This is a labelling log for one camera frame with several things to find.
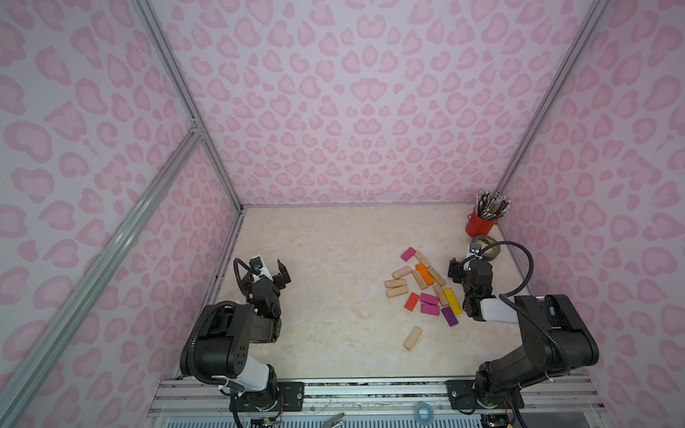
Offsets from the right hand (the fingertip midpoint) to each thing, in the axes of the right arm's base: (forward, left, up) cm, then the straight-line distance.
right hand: (466, 257), depth 94 cm
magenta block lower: (-16, +14, -8) cm, 23 cm away
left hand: (-5, +67, +4) cm, 67 cm away
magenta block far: (+6, +19, -7) cm, 21 cm away
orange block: (0, +14, -8) cm, 16 cm away
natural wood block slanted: (-4, +9, -7) cm, 12 cm away
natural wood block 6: (+3, +14, -7) cm, 16 cm away
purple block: (-19, +8, -7) cm, 21 cm away
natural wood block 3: (-7, +25, -6) cm, 26 cm away
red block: (-14, +20, -6) cm, 25 cm away
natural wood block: (-26, +21, -7) cm, 34 cm away
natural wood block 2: (-3, +22, -6) cm, 23 cm away
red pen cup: (+18, -10, -5) cm, 21 cm away
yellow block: (-14, +6, -7) cm, 16 cm away
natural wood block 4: (-11, +25, -6) cm, 28 cm away
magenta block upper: (-13, +13, -7) cm, 20 cm away
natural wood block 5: (-13, +9, -6) cm, 17 cm away
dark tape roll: (+7, -13, -7) cm, 17 cm away
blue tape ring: (-43, +20, -6) cm, 48 cm away
